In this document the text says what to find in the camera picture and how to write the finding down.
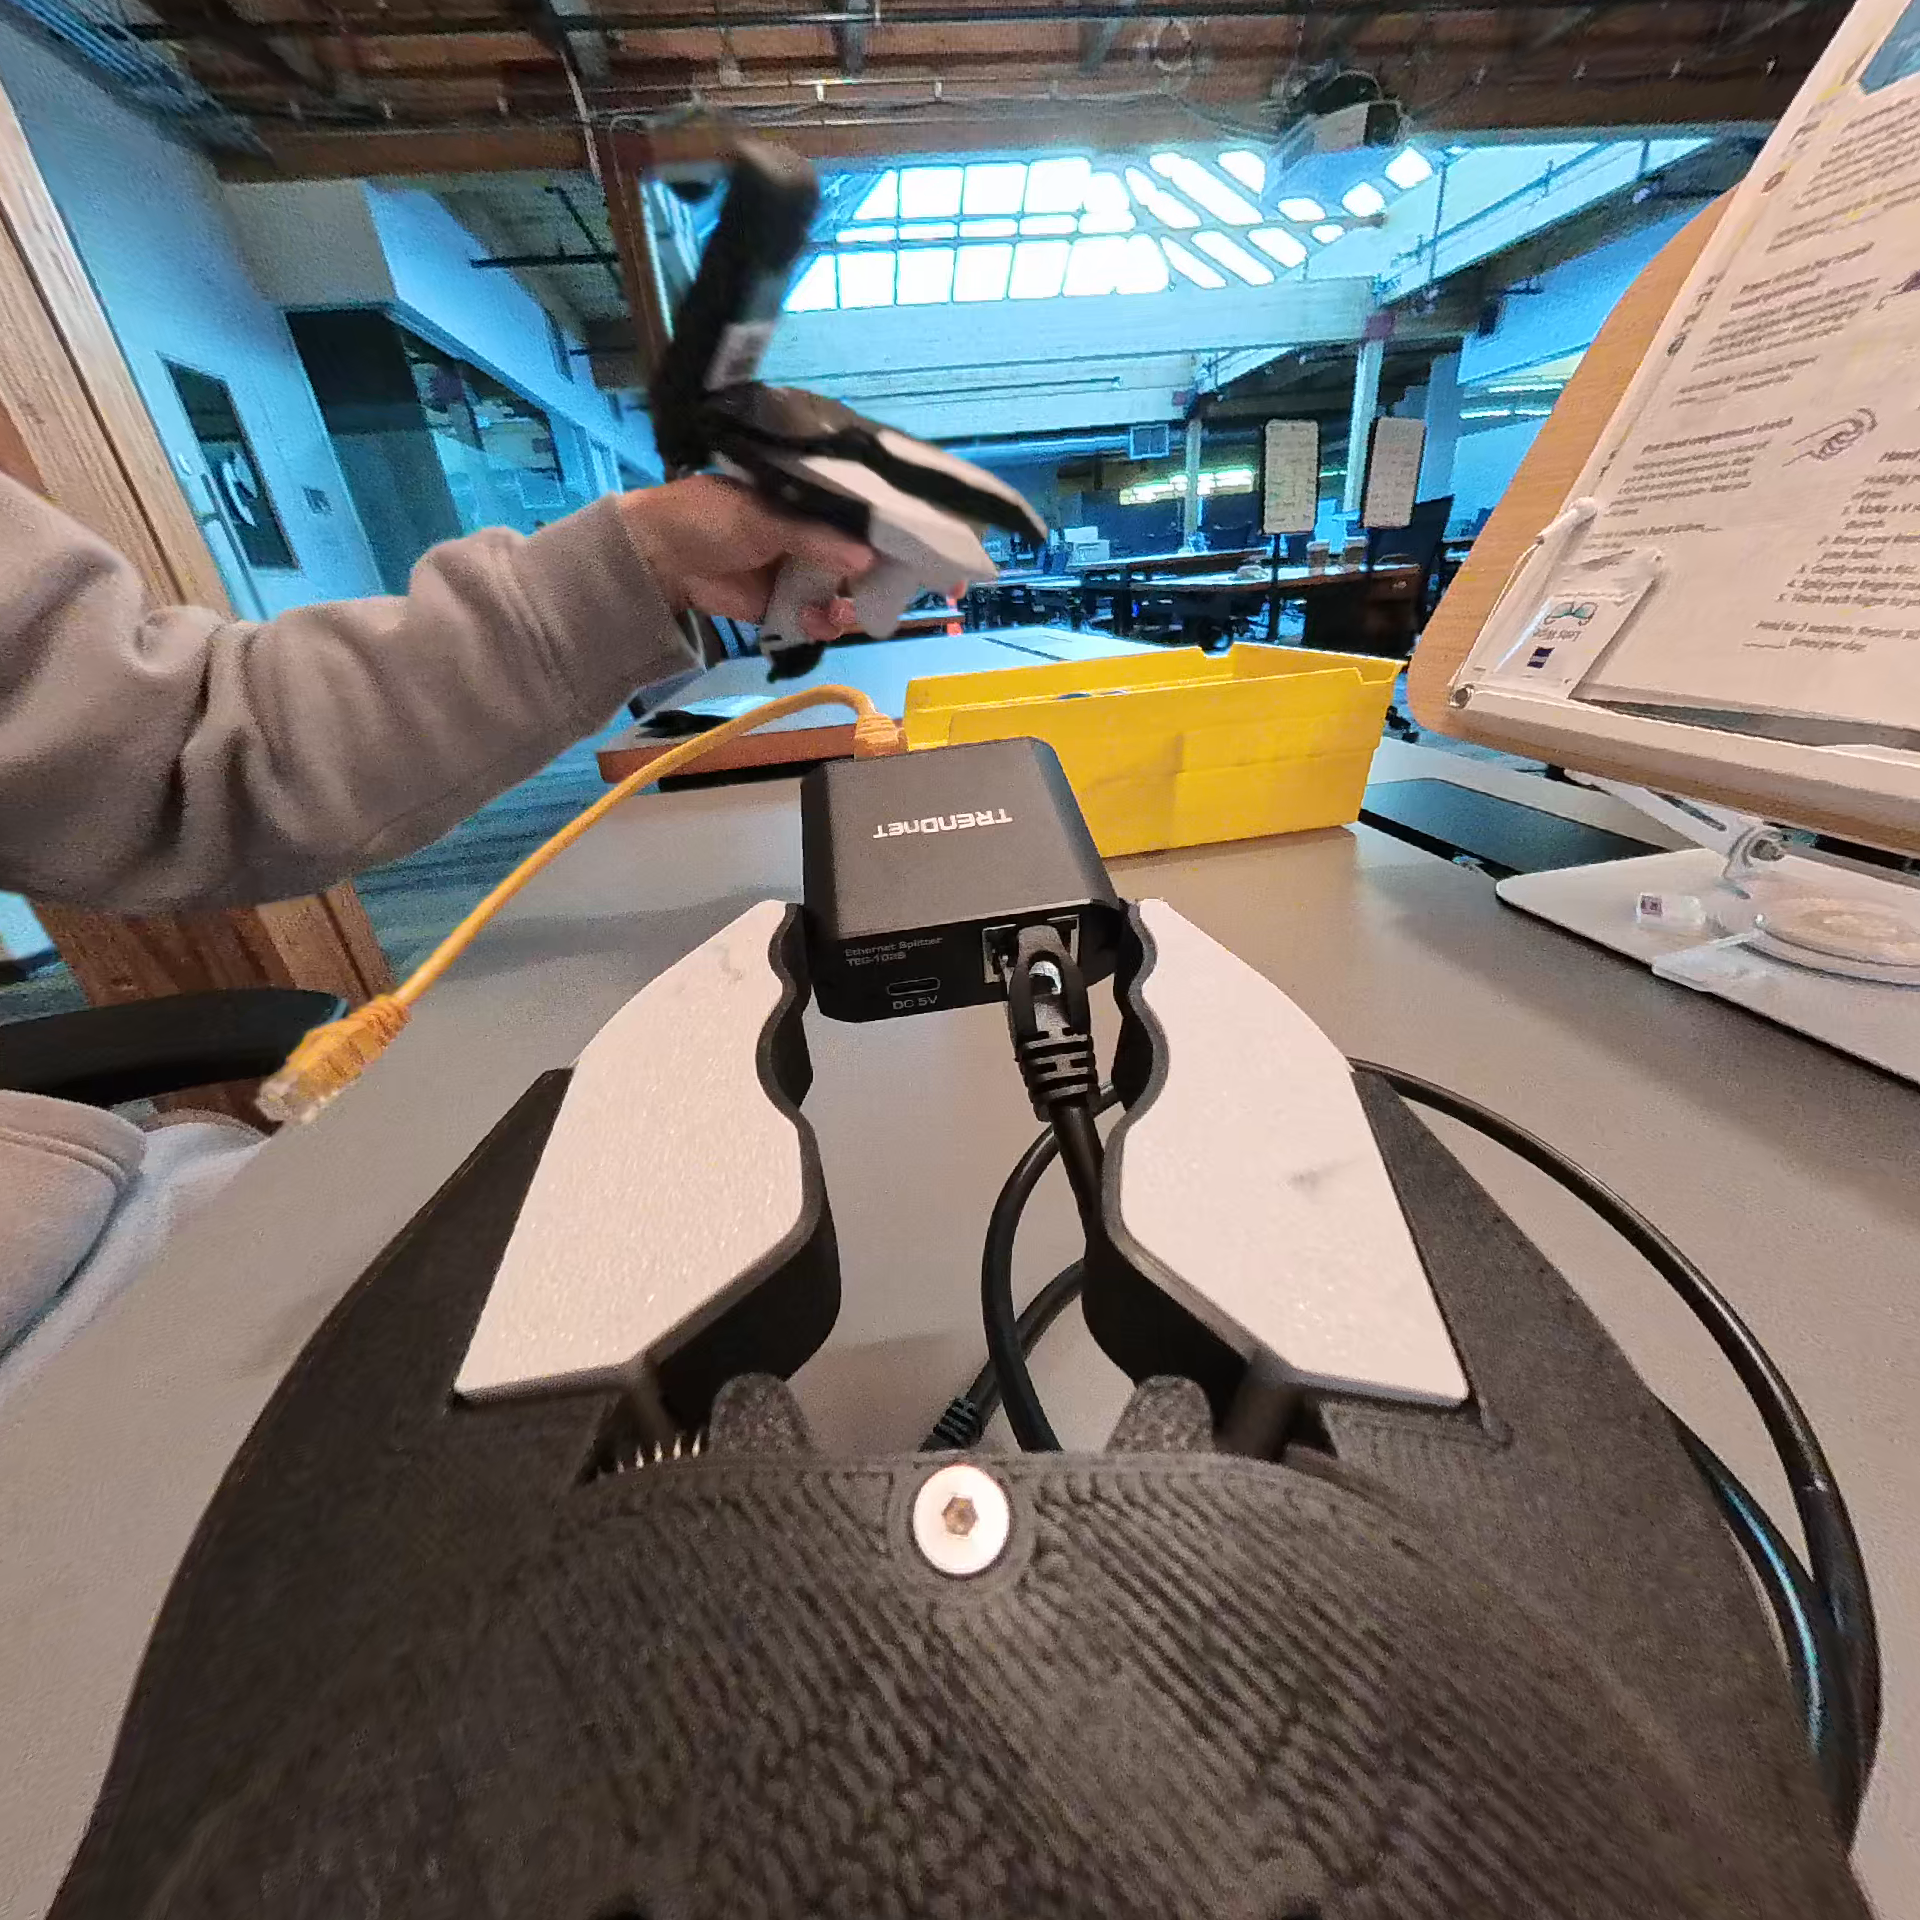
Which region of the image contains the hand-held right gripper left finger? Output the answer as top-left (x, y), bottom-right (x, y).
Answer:
top-left (455, 898), bottom-right (842, 1406)

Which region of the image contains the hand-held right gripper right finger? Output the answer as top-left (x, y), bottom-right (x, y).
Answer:
top-left (1083, 897), bottom-right (1471, 1410)

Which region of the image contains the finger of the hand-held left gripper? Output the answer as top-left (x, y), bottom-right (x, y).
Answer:
top-left (748, 424), bottom-right (1052, 550)
top-left (846, 518), bottom-right (1004, 639)

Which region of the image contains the black ethernet cable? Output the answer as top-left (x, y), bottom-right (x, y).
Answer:
top-left (923, 921), bottom-right (1884, 1824)

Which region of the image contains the black ethernet splitter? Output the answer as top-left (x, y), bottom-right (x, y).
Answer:
top-left (797, 733), bottom-right (1127, 1024)

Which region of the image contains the yellow ethernet cable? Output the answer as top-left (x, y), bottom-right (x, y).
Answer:
top-left (254, 683), bottom-right (907, 1127)

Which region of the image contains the yellow plastic bin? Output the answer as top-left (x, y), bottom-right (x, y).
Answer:
top-left (900, 641), bottom-right (1409, 858)

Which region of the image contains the person's left forearm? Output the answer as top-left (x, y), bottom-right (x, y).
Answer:
top-left (0, 472), bottom-right (700, 916)

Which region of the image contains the grey desk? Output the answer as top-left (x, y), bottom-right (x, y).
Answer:
top-left (0, 733), bottom-right (1920, 1920)

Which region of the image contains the person's left hand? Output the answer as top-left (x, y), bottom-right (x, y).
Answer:
top-left (621, 477), bottom-right (903, 648)

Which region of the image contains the row of background tables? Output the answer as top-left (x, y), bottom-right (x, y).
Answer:
top-left (961, 547), bottom-right (1429, 648)

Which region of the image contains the black chair armrest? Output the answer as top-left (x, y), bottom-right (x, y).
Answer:
top-left (0, 985), bottom-right (348, 1111)

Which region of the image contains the ceiling projector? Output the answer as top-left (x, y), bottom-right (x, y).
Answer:
top-left (1276, 67), bottom-right (1412, 168)

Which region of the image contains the person's grey hoodie torso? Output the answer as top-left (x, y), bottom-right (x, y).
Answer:
top-left (0, 1086), bottom-right (272, 1368)

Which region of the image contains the wooden document stand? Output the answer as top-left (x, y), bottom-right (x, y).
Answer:
top-left (1409, 0), bottom-right (1920, 1085)

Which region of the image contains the white lens wipe packet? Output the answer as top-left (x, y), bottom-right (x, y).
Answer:
top-left (1478, 583), bottom-right (1637, 691)

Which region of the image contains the blue header printed sheet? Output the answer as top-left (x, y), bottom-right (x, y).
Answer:
top-left (1575, 0), bottom-right (1920, 736)

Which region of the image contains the dark wall sign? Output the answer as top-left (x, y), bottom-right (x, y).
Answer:
top-left (161, 359), bottom-right (300, 574)

